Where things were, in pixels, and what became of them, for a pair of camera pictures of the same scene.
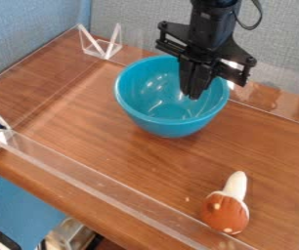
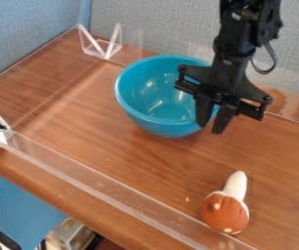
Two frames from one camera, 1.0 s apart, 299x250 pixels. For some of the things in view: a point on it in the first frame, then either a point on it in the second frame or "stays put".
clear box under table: x=71 y=235 stays put
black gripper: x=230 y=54 -> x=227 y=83
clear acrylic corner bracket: x=90 y=47 stays put
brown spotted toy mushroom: x=225 y=209 stays put
